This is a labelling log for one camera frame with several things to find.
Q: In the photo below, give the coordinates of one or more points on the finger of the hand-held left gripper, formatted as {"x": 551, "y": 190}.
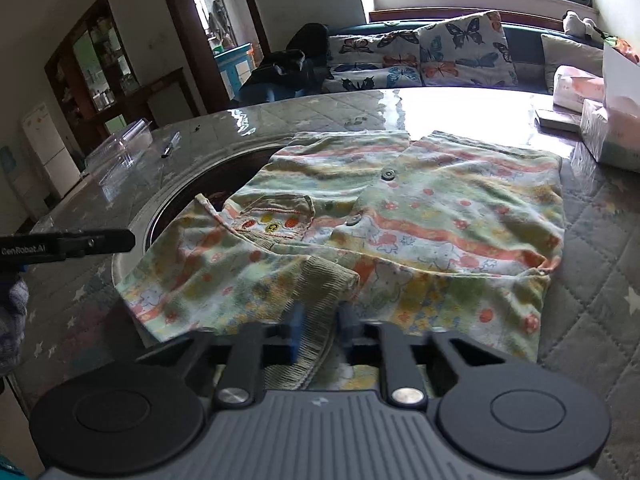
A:
{"x": 100, "y": 242}

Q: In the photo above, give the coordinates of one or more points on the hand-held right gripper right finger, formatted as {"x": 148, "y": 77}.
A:
{"x": 348, "y": 330}

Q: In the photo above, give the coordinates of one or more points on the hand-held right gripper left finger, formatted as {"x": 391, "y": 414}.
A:
{"x": 297, "y": 332}

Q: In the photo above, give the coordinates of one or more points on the floral printed child's jacket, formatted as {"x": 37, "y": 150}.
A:
{"x": 425, "y": 220}

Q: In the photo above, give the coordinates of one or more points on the hanging clothes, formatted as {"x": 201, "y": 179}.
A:
{"x": 220, "y": 20}

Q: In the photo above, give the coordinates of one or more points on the clear plastic clamshell container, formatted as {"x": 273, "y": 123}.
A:
{"x": 117, "y": 152}

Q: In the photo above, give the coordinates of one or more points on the white refrigerator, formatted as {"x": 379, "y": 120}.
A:
{"x": 47, "y": 150}

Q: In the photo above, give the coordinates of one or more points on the black silver pen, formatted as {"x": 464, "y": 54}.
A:
{"x": 171, "y": 146}

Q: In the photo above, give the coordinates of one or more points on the dark wooden side table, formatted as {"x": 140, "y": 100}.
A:
{"x": 140, "y": 97}

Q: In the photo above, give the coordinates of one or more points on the dark wooden display cabinet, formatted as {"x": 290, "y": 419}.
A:
{"x": 60, "y": 67}

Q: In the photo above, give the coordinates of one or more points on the blue cabinet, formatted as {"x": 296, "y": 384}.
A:
{"x": 232, "y": 70}

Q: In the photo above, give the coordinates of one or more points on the black bag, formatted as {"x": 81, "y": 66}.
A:
{"x": 295, "y": 70}

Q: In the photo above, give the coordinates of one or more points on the long butterfly print pillow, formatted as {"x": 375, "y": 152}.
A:
{"x": 370, "y": 65}

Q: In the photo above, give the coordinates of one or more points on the small flat box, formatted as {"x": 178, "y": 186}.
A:
{"x": 557, "y": 119}

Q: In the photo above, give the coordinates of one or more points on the square butterfly print pillow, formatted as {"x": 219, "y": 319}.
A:
{"x": 465, "y": 50}

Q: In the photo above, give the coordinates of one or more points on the open tissue box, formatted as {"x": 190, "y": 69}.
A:
{"x": 615, "y": 135}

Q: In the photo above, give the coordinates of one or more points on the pink tissue pack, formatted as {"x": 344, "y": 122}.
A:
{"x": 575, "y": 87}

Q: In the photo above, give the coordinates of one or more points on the grey pillow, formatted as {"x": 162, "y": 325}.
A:
{"x": 570, "y": 57}

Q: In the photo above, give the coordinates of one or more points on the panda plush toy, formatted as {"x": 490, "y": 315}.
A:
{"x": 575, "y": 22}

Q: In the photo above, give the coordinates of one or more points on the orange green plush toy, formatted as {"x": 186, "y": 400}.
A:
{"x": 622, "y": 45}

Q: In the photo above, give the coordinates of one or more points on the dark wooden door frame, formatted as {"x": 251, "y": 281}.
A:
{"x": 190, "y": 35}

